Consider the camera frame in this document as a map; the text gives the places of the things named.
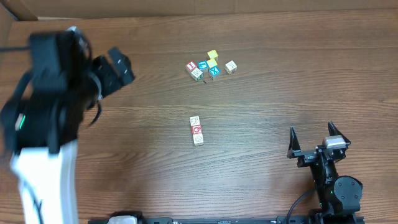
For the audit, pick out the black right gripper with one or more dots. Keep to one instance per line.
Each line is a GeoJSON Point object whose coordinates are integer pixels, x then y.
{"type": "Point", "coordinates": [311, 154]}

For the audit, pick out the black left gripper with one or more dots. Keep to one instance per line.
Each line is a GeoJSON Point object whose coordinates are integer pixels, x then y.
{"type": "Point", "coordinates": [109, 74]}

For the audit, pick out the plain wooden block green side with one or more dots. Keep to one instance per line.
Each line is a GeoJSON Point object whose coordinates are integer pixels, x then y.
{"type": "Point", "coordinates": [194, 120]}

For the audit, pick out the red O wooden block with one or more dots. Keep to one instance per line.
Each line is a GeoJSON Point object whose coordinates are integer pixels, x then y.
{"type": "Point", "coordinates": [196, 129]}

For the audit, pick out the yellow framed wooden block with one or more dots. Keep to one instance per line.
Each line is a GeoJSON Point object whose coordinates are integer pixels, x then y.
{"type": "Point", "coordinates": [198, 139]}

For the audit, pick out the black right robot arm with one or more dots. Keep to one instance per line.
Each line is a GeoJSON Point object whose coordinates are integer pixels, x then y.
{"type": "Point", "coordinates": [339, 195]}

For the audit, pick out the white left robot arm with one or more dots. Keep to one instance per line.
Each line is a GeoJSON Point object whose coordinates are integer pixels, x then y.
{"type": "Point", "coordinates": [41, 122]}

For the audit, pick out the red I wooden block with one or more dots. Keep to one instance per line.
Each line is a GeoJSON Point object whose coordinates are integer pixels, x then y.
{"type": "Point", "coordinates": [190, 66]}

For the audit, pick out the green C wooden block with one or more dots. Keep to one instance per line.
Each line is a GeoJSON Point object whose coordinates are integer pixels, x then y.
{"type": "Point", "coordinates": [196, 74]}

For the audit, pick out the blue L wooden block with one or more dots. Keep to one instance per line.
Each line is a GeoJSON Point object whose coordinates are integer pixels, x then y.
{"type": "Point", "coordinates": [203, 66]}

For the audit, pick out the yellow top middle block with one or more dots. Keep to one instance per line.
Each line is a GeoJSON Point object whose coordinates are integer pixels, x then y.
{"type": "Point", "coordinates": [211, 63]}

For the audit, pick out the blue X wooden block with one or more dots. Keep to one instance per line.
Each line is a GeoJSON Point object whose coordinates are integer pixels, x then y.
{"type": "Point", "coordinates": [214, 72]}

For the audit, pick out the yellow top far block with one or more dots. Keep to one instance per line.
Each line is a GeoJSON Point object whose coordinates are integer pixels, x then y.
{"type": "Point", "coordinates": [212, 55]}

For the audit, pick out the plain wooden block red print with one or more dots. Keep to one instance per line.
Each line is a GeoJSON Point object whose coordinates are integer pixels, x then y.
{"type": "Point", "coordinates": [230, 67]}

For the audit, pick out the brown cardboard backdrop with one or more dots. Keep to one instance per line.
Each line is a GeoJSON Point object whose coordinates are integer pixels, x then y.
{"type": "Point", "coordinates": [30, 10]}

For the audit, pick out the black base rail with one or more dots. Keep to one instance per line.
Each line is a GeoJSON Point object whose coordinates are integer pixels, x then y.
{"type": "Point", "coordinates": [137, 217]}

